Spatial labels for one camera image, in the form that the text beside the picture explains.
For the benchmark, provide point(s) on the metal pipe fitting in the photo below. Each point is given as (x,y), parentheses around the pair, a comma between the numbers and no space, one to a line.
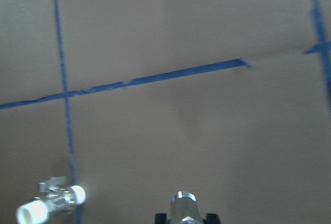
(184,209)

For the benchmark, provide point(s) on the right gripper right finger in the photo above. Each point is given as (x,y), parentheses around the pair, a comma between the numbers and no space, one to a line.
(212,218)

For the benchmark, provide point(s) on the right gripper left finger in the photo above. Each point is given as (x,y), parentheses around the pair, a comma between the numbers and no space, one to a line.
(161,218)

